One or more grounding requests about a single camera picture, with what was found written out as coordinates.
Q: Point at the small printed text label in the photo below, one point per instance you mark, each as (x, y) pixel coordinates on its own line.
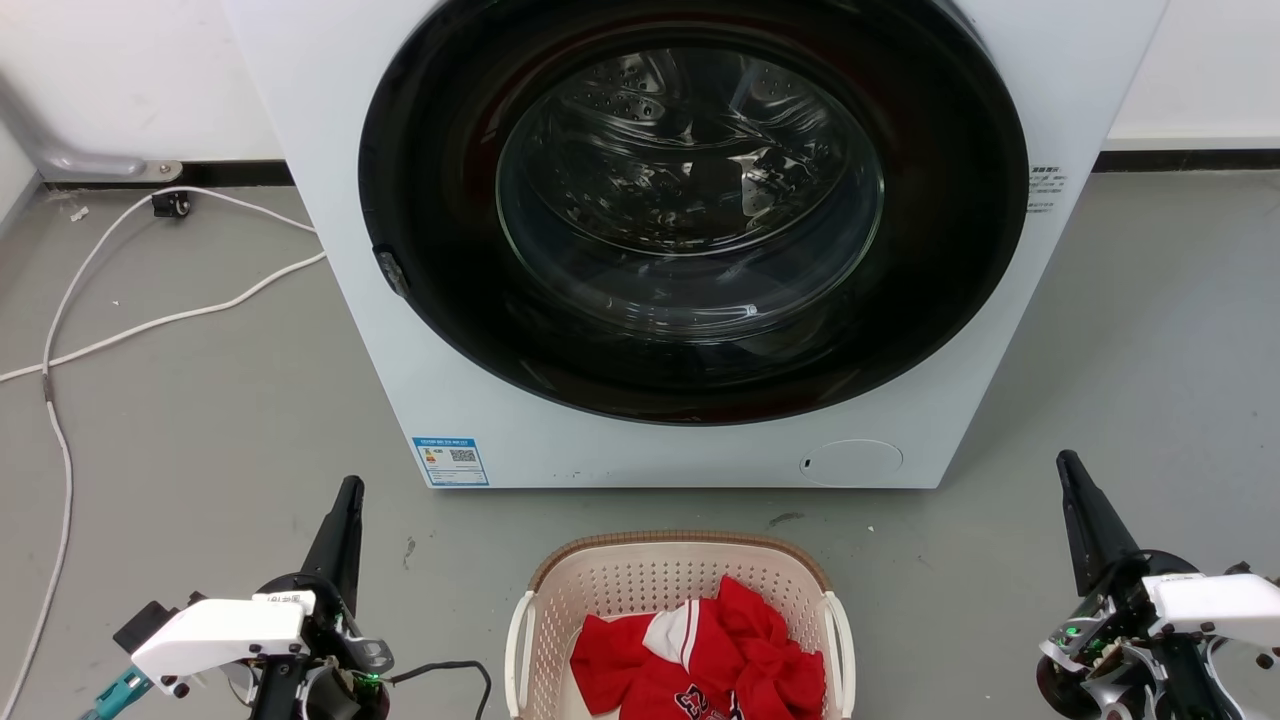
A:
(1045, 190)

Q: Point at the blue energy label sticker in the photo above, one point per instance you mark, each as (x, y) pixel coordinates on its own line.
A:
(450, 461)

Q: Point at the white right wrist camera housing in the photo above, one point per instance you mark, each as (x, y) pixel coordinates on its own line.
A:
(1215, 600)

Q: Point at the grey wall pipe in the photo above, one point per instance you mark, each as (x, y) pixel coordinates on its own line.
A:
(60, 160)

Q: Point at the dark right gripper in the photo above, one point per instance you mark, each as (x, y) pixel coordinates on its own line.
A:
(1120, 625)

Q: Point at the round black glass washer door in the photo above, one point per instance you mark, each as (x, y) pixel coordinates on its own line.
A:
(690, 190)

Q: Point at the round white filter cover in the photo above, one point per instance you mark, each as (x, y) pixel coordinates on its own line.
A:
(851, 463)

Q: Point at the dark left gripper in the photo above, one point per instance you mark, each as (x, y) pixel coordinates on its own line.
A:
(335, 640)

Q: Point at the red and white garment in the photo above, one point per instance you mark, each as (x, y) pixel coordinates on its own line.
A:
(740, 650)

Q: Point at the teal connector plug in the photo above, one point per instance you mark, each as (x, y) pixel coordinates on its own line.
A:
(118, 694)

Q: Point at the cream plastic laundry basket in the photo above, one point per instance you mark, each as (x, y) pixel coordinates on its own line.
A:
(640, 580)

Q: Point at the white front-load washing machine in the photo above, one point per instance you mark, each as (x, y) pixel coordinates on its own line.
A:
(330, 150)

